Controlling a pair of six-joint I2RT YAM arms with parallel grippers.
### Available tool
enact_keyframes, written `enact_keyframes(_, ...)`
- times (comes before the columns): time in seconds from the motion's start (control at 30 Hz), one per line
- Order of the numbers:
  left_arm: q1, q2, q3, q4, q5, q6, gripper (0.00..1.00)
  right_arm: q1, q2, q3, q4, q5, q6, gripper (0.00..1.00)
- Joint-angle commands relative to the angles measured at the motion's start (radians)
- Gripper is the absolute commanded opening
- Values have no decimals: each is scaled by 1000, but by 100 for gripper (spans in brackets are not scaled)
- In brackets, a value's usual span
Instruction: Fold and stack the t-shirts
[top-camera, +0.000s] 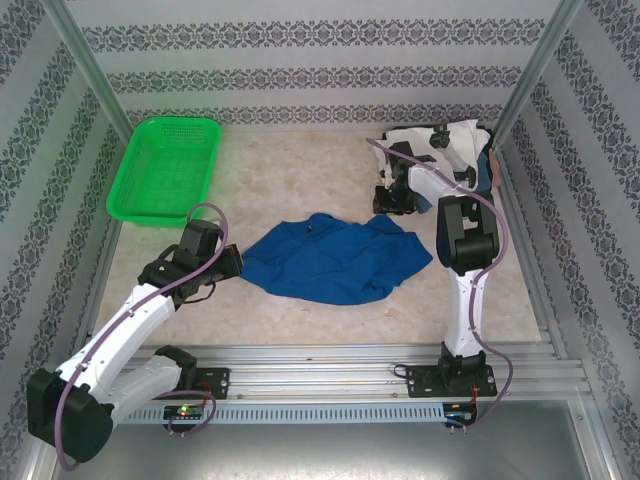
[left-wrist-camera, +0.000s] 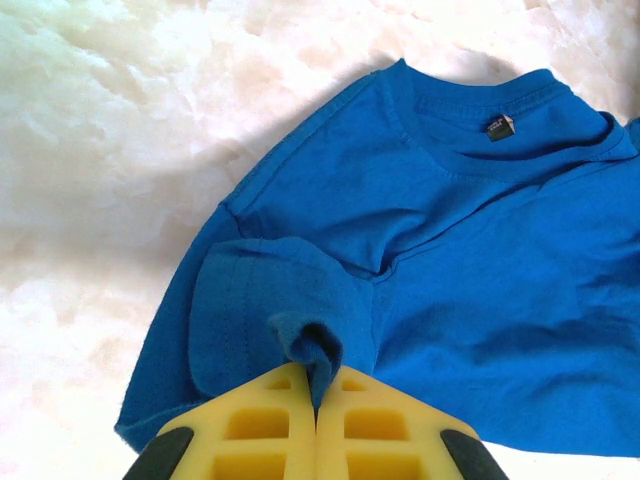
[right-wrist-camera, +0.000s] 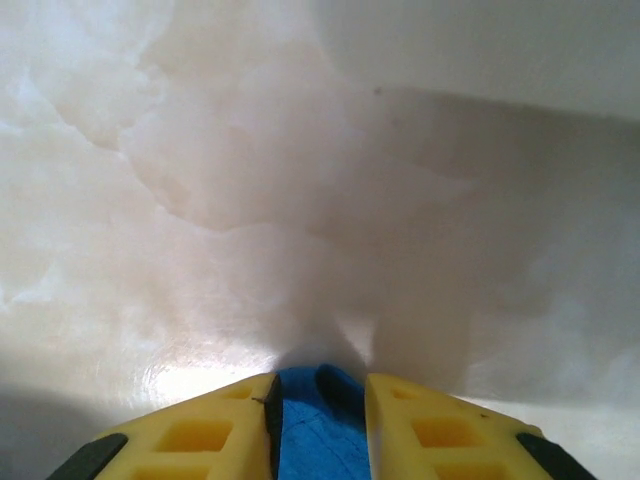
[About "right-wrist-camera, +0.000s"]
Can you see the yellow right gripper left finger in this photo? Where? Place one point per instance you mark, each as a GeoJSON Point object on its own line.
{"type": "Point", "coordinates": [200, 440]}

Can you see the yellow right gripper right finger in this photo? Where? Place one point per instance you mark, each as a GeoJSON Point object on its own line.
{"type": "Point", "coordinates": [450, 440]}

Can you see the blue printed t-shirt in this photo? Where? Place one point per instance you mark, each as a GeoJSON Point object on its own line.
{"type": "Point", "coordinates": [320, 440]}

